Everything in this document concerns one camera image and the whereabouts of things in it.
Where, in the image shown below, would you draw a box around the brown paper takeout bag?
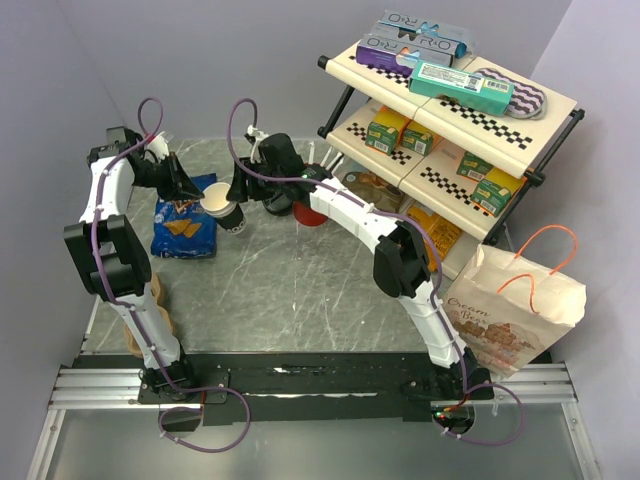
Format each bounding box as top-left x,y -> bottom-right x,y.
443,224 -> 586,379

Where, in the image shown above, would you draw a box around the green yellow box right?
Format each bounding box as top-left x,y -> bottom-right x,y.
471,167 -> 526,217

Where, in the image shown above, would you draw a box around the purple wavy sleep mask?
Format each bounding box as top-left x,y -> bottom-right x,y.
476,67 -> 548,120

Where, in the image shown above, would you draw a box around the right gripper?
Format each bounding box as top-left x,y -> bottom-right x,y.
224,158 -> 284,205

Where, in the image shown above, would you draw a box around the black paper coffee cup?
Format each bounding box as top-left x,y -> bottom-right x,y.
208,202 -> 246,234

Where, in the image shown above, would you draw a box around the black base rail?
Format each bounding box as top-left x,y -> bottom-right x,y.
49,352 -> 576,434

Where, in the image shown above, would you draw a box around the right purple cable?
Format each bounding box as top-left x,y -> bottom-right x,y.
226,97 -> 524,447

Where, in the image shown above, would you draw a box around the green yellow box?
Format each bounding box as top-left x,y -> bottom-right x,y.
471,167 -> 526,217
401,120 -> 442,156
365,106 -> 410,156
456,151 -> 494,182

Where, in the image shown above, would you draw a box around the green yellow box far left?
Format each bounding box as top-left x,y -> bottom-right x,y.
365,106 -> 410,156

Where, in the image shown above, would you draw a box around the teal toothpaste box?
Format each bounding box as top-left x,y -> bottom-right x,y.
409,61 -> 514,116

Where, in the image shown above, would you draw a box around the orange snack packet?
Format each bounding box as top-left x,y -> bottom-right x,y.
406,203 -> 462,260

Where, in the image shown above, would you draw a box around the cardboard cup carrier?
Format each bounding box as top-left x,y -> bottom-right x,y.
124,272 -> 176,359

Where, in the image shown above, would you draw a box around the blue Doritos chip bag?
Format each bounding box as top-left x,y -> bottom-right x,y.
150,198 -> 217,259

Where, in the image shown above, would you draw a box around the purple toothpaste box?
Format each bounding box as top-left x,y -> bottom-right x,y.
355,34 -> 454,77

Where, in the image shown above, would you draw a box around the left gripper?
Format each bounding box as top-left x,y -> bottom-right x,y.
133,151 -> 205,202

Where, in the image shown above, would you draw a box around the red straw holder cup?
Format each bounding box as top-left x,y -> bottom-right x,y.
293,202 -> 328,227

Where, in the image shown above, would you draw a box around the white wrapped straws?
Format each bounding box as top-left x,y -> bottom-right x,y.
306,141 -> 344,174

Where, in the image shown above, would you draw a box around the brown snack bag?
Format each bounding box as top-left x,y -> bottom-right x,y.
342,171 -> 407,213

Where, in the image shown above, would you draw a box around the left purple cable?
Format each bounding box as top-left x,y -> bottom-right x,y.
91,96 -> 253,455

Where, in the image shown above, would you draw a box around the cream two-tier shelf rack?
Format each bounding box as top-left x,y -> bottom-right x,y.
317,46 -> 585,244

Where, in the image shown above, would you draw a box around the blue grey toothpaste box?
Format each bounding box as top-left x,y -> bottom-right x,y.
378,10 -> 477,52

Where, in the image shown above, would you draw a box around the purple cable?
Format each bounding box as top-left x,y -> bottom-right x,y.
91,96 -> 253,455
226,97 -> 524,447

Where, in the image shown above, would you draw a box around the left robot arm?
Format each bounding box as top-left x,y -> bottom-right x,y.
63,126 -> 203,402

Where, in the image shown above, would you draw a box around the black coffee cup lid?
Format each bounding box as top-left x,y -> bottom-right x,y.
262,192 -> 294,217

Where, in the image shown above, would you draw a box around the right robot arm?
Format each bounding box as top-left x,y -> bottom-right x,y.
228,125 -> 477,401

